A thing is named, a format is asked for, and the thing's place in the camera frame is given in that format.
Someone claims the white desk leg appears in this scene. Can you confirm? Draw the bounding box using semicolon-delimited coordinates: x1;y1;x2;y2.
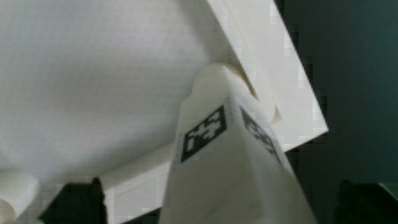
159;63;318;224

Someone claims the white desk tabletop tray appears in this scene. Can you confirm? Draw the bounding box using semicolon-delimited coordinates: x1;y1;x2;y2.
0;0;328;224

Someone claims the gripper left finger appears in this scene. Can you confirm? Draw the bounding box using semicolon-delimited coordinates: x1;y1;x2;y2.
39;178;108;224

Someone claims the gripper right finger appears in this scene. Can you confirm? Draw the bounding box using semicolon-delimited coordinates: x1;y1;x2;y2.
334;180;398;224

